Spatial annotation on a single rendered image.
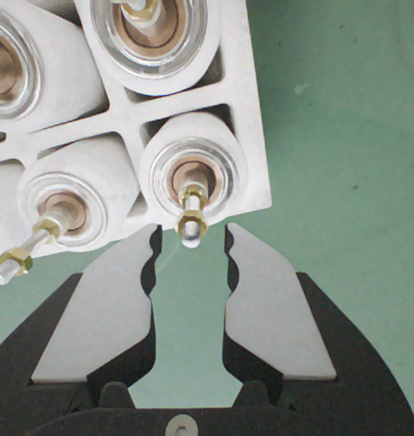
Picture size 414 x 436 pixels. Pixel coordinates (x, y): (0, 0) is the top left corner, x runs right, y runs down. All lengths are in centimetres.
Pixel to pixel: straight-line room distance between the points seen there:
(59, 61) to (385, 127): 50
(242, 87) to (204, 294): 48
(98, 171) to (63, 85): 7
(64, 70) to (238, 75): 15
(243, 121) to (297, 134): 22
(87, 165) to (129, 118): 7
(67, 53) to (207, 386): 89
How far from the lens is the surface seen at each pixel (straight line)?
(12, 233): 32
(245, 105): 28
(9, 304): 81
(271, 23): 48
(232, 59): 28
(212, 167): 21
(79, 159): 25
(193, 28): 21
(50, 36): 24
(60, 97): 24
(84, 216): 25
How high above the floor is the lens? 46
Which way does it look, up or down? 62 degrees down
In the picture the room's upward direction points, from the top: 177 degrees clockwise
